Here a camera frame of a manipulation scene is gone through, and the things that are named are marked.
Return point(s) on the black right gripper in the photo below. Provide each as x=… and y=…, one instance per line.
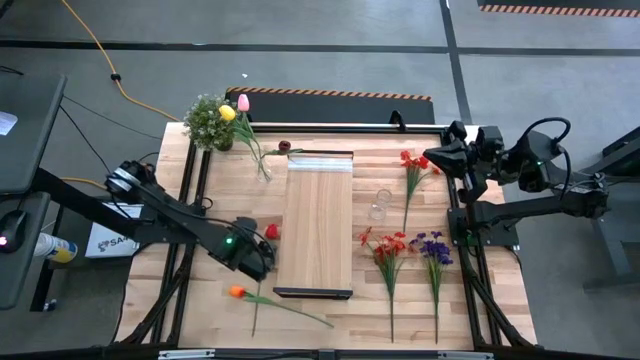
x=487, y=152

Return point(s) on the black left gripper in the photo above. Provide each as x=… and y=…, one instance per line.
x=257, y=260

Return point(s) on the red artificial tulip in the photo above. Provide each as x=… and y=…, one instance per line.
x=271, y=231

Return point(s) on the small red flower bunch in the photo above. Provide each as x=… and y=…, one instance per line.
x=415, y=162

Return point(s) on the orange artificial tulip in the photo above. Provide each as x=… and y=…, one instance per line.
x=236, y=291

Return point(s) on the yellow artificial tulip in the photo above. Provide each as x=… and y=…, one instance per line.
x=227, y=112

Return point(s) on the pink artificial tulip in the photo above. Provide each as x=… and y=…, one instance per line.
x=243, y=102

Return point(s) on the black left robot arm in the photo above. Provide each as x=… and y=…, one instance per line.
x=175, y=220

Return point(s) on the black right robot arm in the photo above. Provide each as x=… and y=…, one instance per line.
x=540, y=207

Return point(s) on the potted plant with white flowers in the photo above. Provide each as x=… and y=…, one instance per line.
x=205, y=125

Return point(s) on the black clamp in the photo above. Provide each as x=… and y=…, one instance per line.
x=398, y=122

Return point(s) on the clear glass vase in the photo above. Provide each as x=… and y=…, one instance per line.
x=376, y=214
x=265, y=176

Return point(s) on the purple flower bunch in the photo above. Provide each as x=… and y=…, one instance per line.
x=435, y=250

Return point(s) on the large red flower bunch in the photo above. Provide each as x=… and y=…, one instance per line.
x=387, y=250

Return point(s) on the maroon artificial tulip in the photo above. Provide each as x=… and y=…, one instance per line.
x=283, y=147

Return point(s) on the white printed box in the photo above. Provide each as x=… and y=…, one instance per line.
x=107, y=245

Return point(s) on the black support stand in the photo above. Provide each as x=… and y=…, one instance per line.
x=75, y=200
x=620, y=240

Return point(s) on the white and yellow spray can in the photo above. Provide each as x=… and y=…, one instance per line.
x=55, y=248

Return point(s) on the black computer mouse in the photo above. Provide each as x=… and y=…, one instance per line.
x=12, y=230

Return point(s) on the black desk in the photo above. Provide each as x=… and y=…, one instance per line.
x=30, y=130

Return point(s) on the white paper sheet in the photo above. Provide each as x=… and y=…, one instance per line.
x=6, y=123

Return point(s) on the black aluminium table frame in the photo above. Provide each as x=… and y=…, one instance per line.
x=345, y=128

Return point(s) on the silver metal bracket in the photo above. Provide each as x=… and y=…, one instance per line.
x=185, y=354
x=465, y=356

